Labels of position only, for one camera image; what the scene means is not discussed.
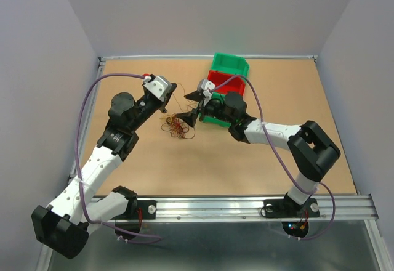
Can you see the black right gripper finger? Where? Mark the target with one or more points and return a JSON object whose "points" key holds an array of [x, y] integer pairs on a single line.
{"points": [[189, 117], [195, 96]]}

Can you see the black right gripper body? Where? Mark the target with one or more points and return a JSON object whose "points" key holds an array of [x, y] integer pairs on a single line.
{"points": [[212, 108]]}

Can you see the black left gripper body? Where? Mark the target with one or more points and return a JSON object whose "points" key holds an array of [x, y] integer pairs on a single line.
{"points": [[148, 106]]}

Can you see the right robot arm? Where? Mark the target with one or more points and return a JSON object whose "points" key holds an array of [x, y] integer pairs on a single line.
{"points": [[312, 149]]}

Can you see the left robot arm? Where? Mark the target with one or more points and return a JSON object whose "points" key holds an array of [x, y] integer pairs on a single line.
{"points": [[66, 223]]}

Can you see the near green plastic bin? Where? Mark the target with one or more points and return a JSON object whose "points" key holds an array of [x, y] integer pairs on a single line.
{"points": [[210, 119]]}

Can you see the green plastic bin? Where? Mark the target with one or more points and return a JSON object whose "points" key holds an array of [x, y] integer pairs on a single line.
{"points": [[230, 64], [210, 119]]}

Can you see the red plastic bin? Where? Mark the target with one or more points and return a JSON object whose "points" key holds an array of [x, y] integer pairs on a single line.
{"points": [[237, 85]]}

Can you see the far green plastic bin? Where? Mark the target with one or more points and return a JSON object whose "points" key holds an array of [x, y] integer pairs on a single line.
{"points": [[230, 64]]}

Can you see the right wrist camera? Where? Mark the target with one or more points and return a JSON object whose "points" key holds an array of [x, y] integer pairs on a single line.
{"points": [[206, 87]]}

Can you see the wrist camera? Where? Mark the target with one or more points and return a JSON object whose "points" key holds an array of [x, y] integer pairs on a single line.
{"points": [[206, 87], [159, 86]]}

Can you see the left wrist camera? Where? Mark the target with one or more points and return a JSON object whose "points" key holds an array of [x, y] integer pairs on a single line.
{"points": [[159, 86]]}

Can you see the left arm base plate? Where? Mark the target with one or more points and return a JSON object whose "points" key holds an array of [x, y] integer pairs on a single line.
{"points": [[141, 209]]}

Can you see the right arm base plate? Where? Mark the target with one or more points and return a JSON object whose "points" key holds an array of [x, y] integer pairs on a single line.
{"points": [[280, 208]]}

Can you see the aluminium mounting rail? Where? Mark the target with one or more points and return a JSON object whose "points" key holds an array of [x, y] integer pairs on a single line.
{"points": [[183, 209]]}

